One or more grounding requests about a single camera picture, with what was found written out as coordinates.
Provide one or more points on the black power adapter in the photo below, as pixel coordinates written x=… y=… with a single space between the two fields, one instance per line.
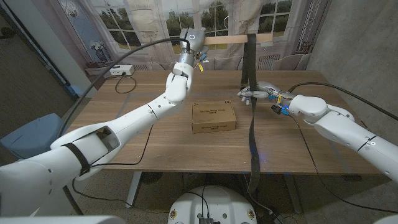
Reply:
x=272 y=217

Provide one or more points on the black round floor fan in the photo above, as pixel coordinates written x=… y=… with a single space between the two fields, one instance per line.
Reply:
x=151 y=177

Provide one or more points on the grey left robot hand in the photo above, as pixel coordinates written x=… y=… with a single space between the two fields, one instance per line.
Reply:
x=192 y=42

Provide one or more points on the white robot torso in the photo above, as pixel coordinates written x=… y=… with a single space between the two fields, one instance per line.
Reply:
x=211 y=202

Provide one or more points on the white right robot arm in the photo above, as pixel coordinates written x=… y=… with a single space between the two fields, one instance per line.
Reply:
x=342 y=127

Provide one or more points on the white table leg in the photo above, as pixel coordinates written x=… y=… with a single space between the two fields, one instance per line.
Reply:
x=293 y=196
x=133 y=189

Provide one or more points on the blue chair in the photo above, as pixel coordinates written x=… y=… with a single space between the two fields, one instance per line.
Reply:
x=28 y=133

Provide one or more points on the wooden bar with metal clips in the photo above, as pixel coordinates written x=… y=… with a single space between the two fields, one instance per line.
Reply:
x=227 y=39

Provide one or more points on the brown cardboard box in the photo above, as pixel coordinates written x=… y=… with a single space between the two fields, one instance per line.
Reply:
x=214 y=116

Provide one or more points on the printed window backdrop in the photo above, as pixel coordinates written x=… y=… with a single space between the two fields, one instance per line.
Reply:
x=149 y=18

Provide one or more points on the black belt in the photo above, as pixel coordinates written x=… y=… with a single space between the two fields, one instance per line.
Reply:
x=253 y=149

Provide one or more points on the white power strip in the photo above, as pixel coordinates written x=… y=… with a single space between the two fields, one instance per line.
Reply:
x=119 y=69

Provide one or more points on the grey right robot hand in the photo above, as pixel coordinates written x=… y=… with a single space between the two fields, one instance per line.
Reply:
x=267 y=90

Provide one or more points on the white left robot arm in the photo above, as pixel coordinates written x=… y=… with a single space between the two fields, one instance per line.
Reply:
x=133 y=119

